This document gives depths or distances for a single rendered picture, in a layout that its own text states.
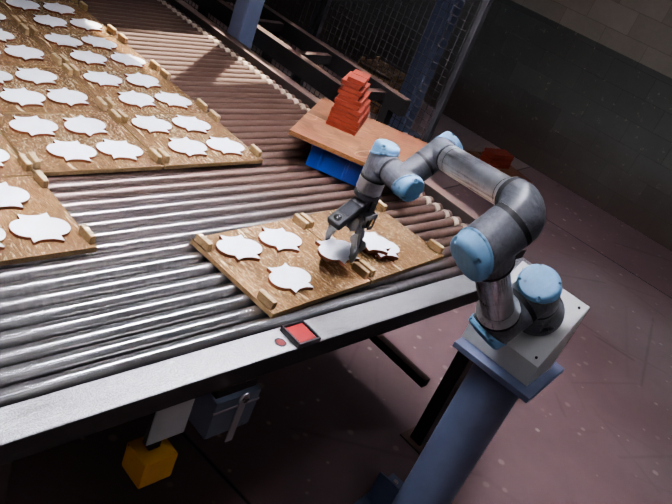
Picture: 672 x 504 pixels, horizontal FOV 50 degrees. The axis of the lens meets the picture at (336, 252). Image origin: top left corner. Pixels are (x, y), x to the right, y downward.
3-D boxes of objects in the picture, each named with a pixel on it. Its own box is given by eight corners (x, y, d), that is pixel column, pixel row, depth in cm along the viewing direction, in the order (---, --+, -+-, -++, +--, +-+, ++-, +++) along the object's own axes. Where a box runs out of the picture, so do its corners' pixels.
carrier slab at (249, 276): (368, 285, 213) (370, 280, 212) (271, 318, 182) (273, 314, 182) (291, 221, 229) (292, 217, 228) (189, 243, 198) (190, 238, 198)
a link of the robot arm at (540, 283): (570, 301, 198) (573, 281, 187) (532, 330, 197) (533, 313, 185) (539, 271, 204) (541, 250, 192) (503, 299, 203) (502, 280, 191)
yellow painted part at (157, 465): (171, 476, 169) (195, 405, 157) (137, 490, 162) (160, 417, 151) (153, 452, 173) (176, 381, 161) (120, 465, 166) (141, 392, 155)
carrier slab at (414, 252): (443, 259, 244) (445, 255, 243) (370, 284, 213) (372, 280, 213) (369, 205, 260) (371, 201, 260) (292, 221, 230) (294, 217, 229)
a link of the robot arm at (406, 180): (432, 166, 184) (408, 144, 191) (398, 191, 183) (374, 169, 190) (439, 184, 190) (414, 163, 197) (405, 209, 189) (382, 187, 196)
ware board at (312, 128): (428, 147, 304) (430, 144, 303) (413, 188, 260) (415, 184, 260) (321, 101, 306) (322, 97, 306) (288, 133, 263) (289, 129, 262)
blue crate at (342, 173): (391, 171, 295) (401, 149, 291) (378, 197, 268) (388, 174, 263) (323, 141, 297) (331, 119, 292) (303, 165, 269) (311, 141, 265)
